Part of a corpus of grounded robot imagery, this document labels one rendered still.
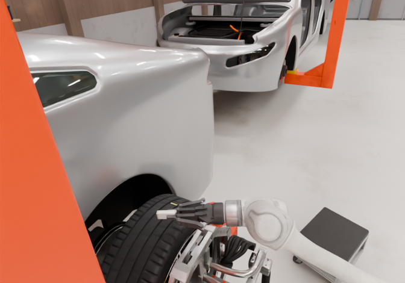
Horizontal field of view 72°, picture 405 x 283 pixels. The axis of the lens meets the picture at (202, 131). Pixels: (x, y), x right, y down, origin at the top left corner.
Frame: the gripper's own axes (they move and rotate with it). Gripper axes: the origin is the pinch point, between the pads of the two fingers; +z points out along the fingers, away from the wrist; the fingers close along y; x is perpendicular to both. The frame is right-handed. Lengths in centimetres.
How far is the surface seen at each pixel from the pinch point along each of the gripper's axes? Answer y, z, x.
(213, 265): -3.8, -14.7, -26.3
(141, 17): 787, 214, -84
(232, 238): 7.1, -22.7, -24.9
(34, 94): -47, -10, 71
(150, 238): -2.4, 7.6, -10.1
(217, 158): 205, -8, -147
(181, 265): -10.5, -4.5, -14.3
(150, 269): -13.3, 5.5, -11.9
